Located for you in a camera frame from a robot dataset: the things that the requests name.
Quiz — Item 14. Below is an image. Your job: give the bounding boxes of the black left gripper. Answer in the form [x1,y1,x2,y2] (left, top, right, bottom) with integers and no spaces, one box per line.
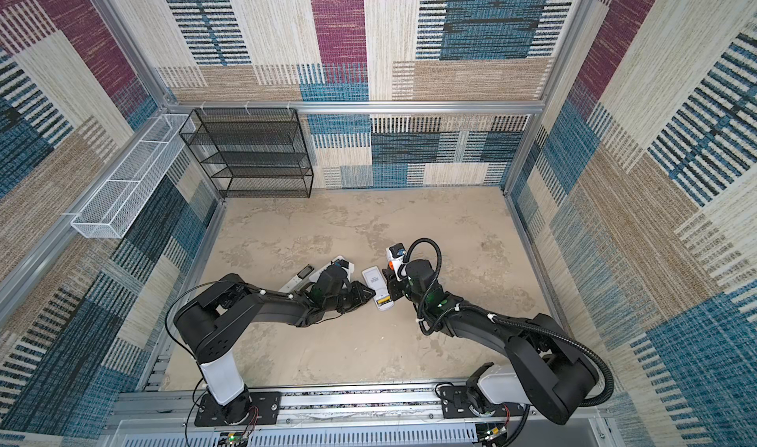
[323,281,378,314]

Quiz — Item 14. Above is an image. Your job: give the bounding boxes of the white remote control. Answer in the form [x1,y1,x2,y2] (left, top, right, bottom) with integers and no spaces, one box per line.
[362,267,394,311]
[310,254,355,285]

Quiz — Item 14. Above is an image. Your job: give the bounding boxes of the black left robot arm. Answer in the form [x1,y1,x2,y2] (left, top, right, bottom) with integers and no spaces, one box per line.
[173,259,376,408]

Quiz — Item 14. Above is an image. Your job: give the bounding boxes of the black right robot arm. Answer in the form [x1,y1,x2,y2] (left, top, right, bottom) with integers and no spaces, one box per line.
[382,260,615,425]

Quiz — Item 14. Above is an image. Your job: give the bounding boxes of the slim white remote black screen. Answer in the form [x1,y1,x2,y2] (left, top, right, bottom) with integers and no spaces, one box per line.
[279,265,315,293]

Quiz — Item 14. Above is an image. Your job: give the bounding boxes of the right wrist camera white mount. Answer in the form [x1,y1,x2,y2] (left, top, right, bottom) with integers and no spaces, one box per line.
[386,243,406,279]

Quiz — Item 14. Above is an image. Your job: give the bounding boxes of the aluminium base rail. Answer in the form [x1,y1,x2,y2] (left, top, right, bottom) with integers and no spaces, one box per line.
[98,369,623,446]

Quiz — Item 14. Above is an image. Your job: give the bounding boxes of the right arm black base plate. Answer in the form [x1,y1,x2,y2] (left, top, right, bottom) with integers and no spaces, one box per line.
[434,382,526,419]

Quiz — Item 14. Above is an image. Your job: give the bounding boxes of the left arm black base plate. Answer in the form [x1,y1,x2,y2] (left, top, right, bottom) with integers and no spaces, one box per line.
[193,392,282,427]

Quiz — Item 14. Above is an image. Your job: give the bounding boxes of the black wire mesh shelf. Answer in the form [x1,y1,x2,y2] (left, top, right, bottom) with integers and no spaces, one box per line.
[179,108,315,200]

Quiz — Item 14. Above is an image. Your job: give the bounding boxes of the white wire mesh basket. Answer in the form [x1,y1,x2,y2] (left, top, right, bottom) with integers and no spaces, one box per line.
[71,114,188,239]

